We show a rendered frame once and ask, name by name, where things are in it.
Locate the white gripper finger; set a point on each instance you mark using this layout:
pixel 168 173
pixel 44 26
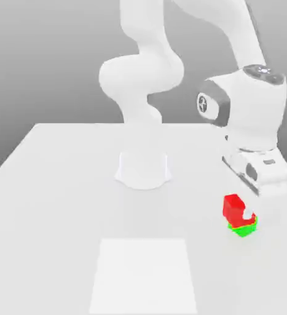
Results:
pixel 249 213

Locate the small red cube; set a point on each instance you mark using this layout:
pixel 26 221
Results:
pixel 233 209

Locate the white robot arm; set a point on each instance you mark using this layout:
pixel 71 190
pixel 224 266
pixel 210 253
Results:
pixel 143 78

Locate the small green cube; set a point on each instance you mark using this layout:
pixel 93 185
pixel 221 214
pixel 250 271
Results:
pixel 242 230

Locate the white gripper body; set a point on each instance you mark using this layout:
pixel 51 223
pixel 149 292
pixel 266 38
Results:
pixel 268 172

